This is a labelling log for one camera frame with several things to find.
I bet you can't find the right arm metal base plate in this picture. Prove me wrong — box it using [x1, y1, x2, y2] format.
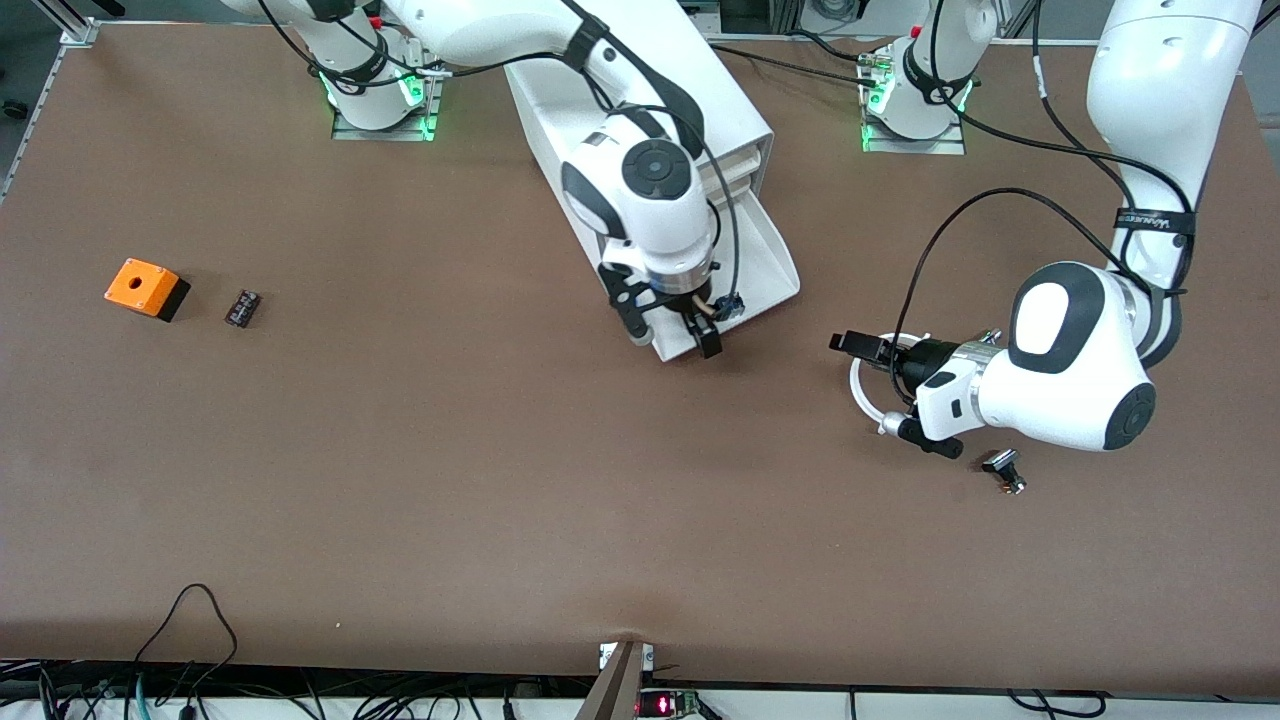
[330, 70, 443, 142]

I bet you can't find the orange button enclosure box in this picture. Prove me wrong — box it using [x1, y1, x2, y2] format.
[103, 257, 192, 324]

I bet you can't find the aluminium profile bracket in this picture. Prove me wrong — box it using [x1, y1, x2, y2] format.
[575, 640, 656, 720]

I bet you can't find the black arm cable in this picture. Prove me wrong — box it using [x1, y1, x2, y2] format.
[893, 20, 1196, 401]
[255, 0, 741, 301]

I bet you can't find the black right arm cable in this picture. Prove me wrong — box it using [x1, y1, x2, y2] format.
[255, 0, 741, 301]

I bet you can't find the black cable behind cabinet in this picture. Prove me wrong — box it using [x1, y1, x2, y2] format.
[705, 30, 871, 86]

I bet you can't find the aluminium frame corner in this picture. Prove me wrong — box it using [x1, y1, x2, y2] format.
[30, 0, 103, 48]

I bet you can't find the white curved plastic ring piece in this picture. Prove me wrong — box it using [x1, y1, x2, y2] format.
[849, 333, 933, 421]

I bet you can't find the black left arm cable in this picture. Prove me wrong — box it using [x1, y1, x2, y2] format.
[893, 20, 1196, 401]

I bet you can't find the device with red light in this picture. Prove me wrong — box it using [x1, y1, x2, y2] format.
[638, 688, 706, 719]

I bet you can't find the black cable loop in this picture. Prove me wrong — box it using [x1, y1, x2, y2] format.
[130, 582, 241, 701]

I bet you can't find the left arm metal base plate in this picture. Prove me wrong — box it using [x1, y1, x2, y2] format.
[860, 45, 968, 156]

